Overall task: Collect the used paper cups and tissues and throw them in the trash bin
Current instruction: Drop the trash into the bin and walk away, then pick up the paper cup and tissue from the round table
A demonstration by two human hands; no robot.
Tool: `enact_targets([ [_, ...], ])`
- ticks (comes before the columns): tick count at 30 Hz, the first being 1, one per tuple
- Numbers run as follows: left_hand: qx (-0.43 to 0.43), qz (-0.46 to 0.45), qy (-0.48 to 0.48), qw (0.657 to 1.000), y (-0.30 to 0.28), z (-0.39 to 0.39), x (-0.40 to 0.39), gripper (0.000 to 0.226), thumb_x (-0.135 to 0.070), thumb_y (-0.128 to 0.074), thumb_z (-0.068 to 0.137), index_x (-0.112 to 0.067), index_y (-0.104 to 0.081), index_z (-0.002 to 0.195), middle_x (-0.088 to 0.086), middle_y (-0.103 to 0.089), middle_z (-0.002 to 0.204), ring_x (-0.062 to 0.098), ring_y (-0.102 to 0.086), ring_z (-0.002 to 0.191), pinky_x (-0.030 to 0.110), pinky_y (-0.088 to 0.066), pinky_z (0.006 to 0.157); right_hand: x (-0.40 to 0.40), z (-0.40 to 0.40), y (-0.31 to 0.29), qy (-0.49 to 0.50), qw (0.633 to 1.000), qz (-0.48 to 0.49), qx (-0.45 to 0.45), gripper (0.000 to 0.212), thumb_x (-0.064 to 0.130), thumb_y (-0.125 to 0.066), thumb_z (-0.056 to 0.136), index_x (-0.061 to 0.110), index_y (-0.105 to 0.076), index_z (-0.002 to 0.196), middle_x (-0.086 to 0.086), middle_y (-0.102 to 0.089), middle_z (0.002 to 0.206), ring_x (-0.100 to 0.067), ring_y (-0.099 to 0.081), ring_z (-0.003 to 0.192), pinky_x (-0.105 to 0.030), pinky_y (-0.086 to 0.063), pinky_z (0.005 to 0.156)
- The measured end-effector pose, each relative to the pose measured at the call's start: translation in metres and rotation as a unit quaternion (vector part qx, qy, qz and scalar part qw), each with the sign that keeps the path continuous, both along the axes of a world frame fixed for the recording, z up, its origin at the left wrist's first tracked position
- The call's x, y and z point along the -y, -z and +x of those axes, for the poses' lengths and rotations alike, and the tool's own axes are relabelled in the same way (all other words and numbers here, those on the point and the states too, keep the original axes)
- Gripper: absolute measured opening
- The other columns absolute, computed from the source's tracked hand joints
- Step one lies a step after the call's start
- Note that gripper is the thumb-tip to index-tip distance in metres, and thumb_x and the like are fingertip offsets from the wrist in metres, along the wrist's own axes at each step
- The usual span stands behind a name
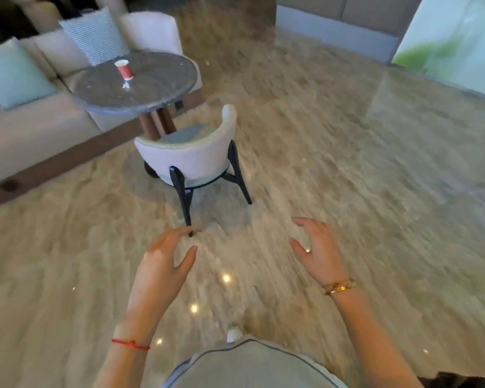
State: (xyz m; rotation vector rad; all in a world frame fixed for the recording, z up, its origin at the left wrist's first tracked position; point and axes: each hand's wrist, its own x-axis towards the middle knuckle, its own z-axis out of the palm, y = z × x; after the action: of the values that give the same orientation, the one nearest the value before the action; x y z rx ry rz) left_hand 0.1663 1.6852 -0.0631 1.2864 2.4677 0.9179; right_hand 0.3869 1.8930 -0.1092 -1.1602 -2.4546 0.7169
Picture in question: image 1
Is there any beige sofa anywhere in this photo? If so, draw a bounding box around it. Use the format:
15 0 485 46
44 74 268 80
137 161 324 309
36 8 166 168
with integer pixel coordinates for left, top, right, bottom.
0 26 205 212

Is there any person's left hand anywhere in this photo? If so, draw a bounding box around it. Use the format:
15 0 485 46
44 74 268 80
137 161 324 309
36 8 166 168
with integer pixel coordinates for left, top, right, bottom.
128 226 203 324

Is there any red string bracelet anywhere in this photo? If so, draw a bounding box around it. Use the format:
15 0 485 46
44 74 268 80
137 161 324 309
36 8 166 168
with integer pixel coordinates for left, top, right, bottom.
112 339 151 351

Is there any person's right forearm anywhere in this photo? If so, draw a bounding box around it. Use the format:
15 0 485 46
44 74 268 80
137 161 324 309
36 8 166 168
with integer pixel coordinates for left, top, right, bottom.
325 279 425 388

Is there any striped grey cushion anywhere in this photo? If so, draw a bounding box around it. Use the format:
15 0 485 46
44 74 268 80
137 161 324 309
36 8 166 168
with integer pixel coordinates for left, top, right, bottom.
58 6 131 67

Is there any light teal cushion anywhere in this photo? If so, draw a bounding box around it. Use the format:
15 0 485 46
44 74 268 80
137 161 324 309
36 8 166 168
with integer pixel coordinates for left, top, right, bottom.
0 36 58 110

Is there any gold bracelet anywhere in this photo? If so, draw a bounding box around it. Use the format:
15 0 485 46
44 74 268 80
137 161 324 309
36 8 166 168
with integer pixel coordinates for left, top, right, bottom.
323 279 356 296

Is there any person's left forearm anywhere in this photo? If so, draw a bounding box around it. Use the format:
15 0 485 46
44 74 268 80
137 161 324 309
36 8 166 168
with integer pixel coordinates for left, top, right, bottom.
92 315 166 388

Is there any round grey stone table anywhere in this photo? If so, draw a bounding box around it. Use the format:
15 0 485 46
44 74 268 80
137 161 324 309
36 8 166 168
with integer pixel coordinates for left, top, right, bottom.
65 51 199 140

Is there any person's grey shirt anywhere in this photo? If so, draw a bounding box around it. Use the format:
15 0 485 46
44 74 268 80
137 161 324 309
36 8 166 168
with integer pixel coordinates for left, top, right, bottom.
160 336 348 388

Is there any white chair with black legs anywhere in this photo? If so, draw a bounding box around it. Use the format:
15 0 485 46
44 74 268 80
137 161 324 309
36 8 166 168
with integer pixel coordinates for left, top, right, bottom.
134 103 253 238

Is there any red paper cup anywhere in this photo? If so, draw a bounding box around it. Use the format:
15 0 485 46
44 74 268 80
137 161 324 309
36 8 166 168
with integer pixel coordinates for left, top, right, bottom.
114 59 134 81

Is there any person's right hand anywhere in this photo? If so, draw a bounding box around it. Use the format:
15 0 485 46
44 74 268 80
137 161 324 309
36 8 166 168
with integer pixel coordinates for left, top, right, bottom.
289 217 351 288

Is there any white armchair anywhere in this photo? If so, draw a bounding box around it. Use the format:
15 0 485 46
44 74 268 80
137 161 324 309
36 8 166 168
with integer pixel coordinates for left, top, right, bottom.
119 12 203 91

